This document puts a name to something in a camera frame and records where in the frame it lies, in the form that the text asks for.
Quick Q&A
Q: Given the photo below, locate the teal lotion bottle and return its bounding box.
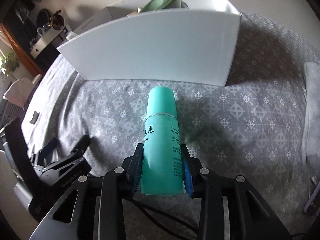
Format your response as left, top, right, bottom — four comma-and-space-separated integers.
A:
140, 86, 183, 196

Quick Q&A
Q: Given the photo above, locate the smartphone with purple case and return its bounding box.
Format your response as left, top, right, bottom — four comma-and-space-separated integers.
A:
303, 182, 320, 216

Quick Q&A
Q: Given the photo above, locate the grey patterned bed sheet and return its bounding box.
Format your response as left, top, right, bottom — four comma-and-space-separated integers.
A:
22, 13, 319, 234

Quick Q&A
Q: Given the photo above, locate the potted green plant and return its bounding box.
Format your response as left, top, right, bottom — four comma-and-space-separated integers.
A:
1, 52, 20, 76

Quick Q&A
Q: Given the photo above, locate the grey fluffy folded blanket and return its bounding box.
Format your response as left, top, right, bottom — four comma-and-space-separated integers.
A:
302, 62, 319, 173

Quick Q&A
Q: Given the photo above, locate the white side shelf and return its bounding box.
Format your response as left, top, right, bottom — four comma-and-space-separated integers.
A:
30, 24, 72, 59

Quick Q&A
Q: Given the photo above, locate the copper kettle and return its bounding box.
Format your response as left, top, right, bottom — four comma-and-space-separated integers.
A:
50, 10, 65, 30

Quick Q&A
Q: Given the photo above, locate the white cardboard box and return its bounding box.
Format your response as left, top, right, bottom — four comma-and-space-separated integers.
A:
58, 0, 241, 86

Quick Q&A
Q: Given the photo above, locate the green bowl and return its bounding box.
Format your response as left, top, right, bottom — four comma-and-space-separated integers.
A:
139, 0, 182, 13

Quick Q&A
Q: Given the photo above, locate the black cable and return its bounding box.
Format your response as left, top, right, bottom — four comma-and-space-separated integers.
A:
125, 197, 201, 240

